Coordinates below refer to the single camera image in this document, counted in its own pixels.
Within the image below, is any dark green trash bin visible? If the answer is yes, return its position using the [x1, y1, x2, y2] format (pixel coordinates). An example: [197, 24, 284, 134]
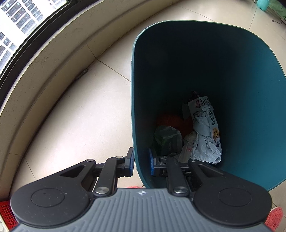
[131, 20, 285, 190]

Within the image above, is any white plastic bag trash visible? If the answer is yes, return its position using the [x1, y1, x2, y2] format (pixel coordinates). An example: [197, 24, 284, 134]
[178, 130, 197, 163]

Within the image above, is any green plastic wrapper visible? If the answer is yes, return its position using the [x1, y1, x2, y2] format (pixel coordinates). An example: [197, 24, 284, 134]
[154, 126, 182, 146]

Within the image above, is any white cookie box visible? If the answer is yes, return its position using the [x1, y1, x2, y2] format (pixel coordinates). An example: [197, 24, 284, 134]
[188, 97, 222, 160]

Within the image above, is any red plastic basket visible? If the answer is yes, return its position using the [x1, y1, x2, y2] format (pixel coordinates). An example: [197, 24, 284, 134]
[0, 200, 18, 230]

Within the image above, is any pink fuzzy slipper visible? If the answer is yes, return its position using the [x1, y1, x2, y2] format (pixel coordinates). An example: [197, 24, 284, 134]
[265, 207, 283, 231]

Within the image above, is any teal spray bottle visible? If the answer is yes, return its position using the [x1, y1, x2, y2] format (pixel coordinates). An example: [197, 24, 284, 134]
[257, 0, 270, 11]

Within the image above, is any black window frame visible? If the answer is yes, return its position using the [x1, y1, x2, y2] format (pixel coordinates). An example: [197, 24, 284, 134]
[1, 1, 99, 104]

